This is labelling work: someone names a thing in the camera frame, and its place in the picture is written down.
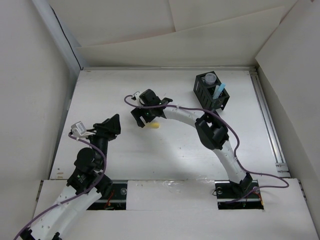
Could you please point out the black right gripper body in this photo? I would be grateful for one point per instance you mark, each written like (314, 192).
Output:
(146, 112)

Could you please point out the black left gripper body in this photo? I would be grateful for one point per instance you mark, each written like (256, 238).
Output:
(96, 142)

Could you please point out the yellow highlighter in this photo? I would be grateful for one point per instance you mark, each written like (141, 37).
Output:
(152, 125)

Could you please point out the black two-slot organizer box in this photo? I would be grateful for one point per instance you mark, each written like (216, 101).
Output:
(204, 93)

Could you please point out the clear jar of paper clips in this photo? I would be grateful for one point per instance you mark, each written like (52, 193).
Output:
(210, 78)

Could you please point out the blue highlighter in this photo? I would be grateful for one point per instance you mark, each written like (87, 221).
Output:
(218, 90)

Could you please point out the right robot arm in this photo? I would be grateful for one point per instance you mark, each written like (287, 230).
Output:
(211, 129)

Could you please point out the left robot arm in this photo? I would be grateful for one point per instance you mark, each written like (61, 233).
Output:
(87, 184)

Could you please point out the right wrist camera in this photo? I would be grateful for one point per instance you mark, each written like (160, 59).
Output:
(136, 95)

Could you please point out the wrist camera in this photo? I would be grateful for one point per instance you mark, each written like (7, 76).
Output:
(136, 95)
(78, 130)

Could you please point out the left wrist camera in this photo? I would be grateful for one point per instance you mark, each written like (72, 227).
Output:
(78, 130)

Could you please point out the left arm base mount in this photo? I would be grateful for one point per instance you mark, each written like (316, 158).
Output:
(115, 201)

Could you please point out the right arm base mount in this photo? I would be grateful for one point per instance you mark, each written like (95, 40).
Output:
(228, 199)

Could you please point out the aluminium rail right edge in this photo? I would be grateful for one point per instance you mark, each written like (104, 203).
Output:
(280, 161)

